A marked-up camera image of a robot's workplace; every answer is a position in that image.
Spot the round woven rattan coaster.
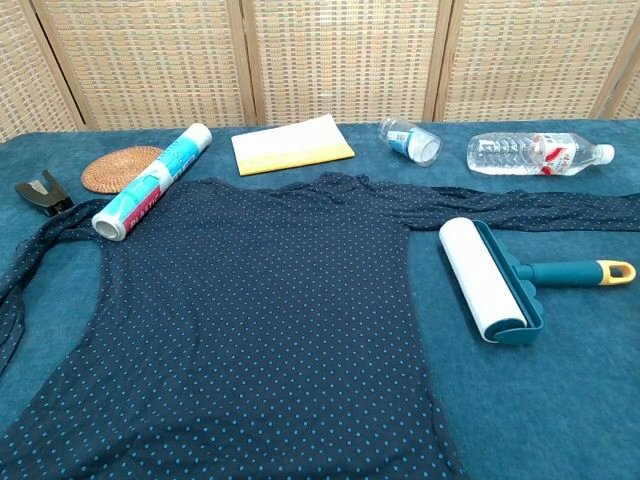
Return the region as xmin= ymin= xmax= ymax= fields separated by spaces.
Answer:
xmin=81 ymin=145 xmax=165 ymax=195

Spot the small clear plastic bottle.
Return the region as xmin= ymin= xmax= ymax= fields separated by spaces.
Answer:
xmin=377 ymin=116 xmax=443 ymax=168

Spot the teal table cloth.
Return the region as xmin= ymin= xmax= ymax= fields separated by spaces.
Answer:
xmin=0 ymin=118 xmax=640 ymax=480

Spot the clear water bottle red label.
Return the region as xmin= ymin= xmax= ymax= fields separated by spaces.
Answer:
xmin=466 ymin=131 xmax=616 ymax=177

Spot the black stapler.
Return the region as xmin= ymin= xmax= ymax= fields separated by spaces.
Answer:
xmin=13 ymin=169 xmax=76 ymax=219

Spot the teal lint roller yellow-tipped handle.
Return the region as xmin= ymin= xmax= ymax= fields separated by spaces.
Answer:
xmin=438 ymin=217 xmax=637 ymax=347

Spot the plastic wrap roll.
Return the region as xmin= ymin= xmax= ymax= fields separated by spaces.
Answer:
xmin=91 ymin=122 xmax=213 ymax=242

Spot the white and yellow notepad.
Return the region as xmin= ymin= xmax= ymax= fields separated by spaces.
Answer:
xmin=230 ymin=113 xmax=357 ymax=177

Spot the navy blue dotted shirt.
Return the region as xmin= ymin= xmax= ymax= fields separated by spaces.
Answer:
xmin=0 ymin=172 xmax=640 ymax=480

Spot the woven bamboo folding screen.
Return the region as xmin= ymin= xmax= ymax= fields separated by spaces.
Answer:
xmin=0 ymin=0 xmax=640 ymax=144

